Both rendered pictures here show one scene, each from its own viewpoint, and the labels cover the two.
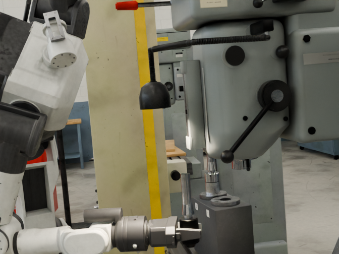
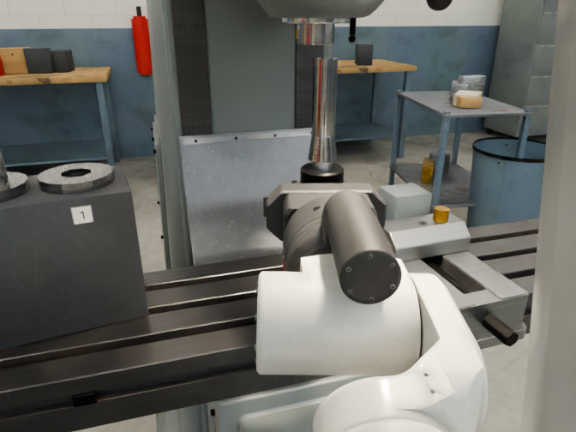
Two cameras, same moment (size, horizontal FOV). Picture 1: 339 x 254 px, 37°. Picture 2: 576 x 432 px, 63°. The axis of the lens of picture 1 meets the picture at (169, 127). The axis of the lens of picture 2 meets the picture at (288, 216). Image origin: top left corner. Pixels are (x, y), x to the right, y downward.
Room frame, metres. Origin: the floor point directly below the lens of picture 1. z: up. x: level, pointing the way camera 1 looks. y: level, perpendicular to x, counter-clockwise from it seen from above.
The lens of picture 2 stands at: (1.34, 0.45, 1.31)
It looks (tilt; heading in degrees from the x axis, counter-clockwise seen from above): 23 degrees down; 263
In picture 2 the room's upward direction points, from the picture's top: straight up
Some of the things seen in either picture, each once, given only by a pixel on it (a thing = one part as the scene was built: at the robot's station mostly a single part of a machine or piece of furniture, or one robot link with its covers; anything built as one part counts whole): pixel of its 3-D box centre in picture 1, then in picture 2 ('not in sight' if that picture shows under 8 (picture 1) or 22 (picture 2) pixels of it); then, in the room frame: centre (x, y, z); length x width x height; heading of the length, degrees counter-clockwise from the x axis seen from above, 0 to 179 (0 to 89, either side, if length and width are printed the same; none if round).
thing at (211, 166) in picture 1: (210, 155); not in sight; (1.63, -0.12, 1.25); 0.03 x 0.03 x 0.11
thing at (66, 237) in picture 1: (85, 238); (383, 361); (1.26, 0.24, 1.13); 0.13 x 0.09 x 0.07; 85
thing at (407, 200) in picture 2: not in sight; (403, 207); (1.08, -0.19, 1.04); 0.06 x 0.05 x 0.06; 12
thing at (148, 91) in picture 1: (154, 94); not in sight; (1.17, 0.03, 1.48); 0.07 x 0.07 x 0.06
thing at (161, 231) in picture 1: (153, 233); (330, 234); (1.25, 0.06, 1.13); 0.13 x 0.12 x 0.10; 175
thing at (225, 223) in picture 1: (221, 227); (49, 249); (1.59, -0.14, 1.03); 0.22 x 0.12 x 0.20; 17
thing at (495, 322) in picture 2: not in sight; (499, 329); (1.04, 0.03, 0.97); 0.04 x 0.02 x 0.02; 102
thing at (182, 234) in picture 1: (188, 235); not in sight; (1.21, -0.03, 1.13); 0.06 x 0.02 x 0.03; 85
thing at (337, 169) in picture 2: (188, 219); (321, 171); (1.24, -0.03, 1.16); 0.05 x 0.05 x 0.01
